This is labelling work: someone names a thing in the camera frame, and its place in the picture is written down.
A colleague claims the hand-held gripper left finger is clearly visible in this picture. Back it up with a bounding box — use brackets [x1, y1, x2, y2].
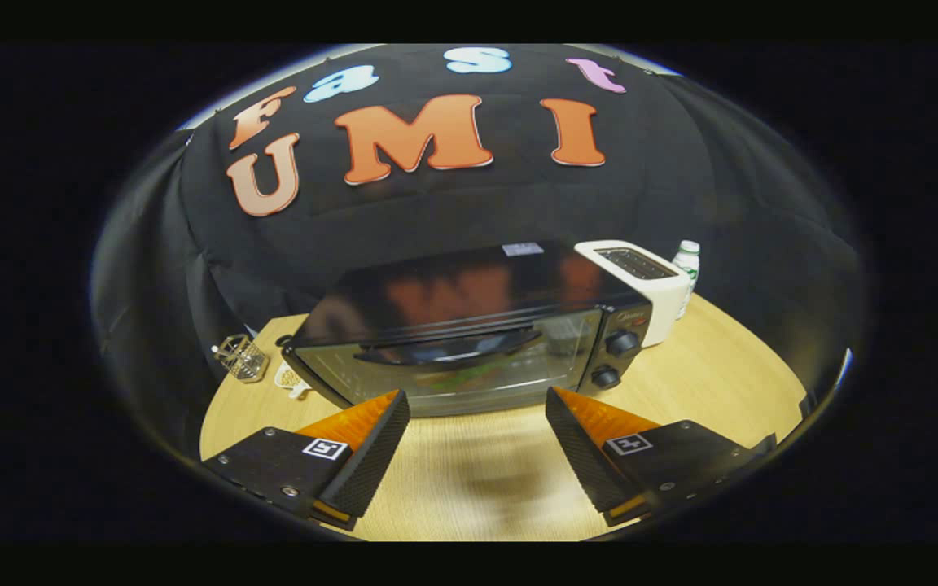
[201, 388, 412, 532]

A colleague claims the metal wire utensil holder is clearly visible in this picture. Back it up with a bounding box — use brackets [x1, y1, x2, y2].
[210, 333, 271, 384]

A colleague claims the black toaster oven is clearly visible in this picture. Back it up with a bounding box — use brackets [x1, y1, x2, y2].
[279, 239, 656, 419]

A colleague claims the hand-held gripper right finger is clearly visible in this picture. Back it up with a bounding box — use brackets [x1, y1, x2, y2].
[544, 386, 778, 527]

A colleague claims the white divided snack dish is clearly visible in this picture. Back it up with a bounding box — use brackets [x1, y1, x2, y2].
[274, 361, 313, 400]

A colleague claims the white pop-up toaster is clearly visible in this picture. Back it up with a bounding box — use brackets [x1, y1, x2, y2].
[572, 238, 695, 349]

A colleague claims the white bottle green label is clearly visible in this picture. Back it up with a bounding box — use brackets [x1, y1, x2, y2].
[672, 238, 702, 321]

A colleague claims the black backdrop cloth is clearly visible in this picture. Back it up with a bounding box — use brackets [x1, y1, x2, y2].
[90, 45, 869, 466]

